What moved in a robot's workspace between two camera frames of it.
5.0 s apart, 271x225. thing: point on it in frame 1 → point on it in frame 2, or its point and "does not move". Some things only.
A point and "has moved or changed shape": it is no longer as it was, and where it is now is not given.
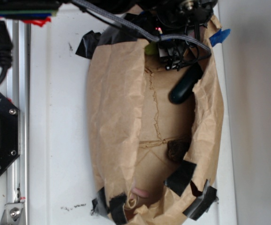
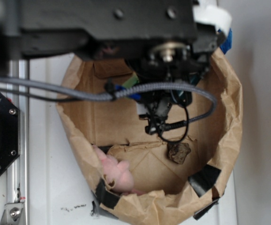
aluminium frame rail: [18, 90] does not move
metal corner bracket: [11, 213] does not move
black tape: [176, 181] → [204, 179]
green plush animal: [151, 48] has moved or changed shape
